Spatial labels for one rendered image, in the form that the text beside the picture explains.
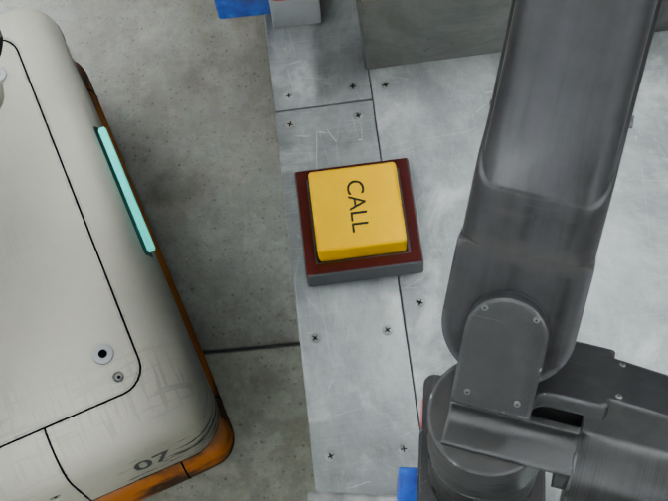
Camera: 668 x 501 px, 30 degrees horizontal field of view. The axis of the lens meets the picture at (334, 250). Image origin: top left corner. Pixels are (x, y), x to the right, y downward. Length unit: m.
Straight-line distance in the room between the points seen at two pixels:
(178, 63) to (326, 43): 0.97
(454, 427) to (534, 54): 0.18
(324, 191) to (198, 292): 0.90
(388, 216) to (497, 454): 0.30
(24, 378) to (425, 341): 0.70
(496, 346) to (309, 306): 0.34
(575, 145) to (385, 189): 0.35
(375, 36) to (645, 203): 0.22
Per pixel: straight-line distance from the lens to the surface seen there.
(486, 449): 0.57
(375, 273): 0.84
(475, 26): 0.90
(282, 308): 1.71
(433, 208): 0.88
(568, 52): 0.49
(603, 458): 0.57
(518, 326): 0.52
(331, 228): 0.83
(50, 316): 1.46
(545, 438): 0.57
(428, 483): 0.67
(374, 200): 0.84
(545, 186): 0.50
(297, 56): 0.94
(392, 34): 0.89
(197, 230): 1.77
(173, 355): 1.42
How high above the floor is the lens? 1.60
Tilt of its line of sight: 67 degrees down
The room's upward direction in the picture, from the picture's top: 9 degrees counter-clockwise
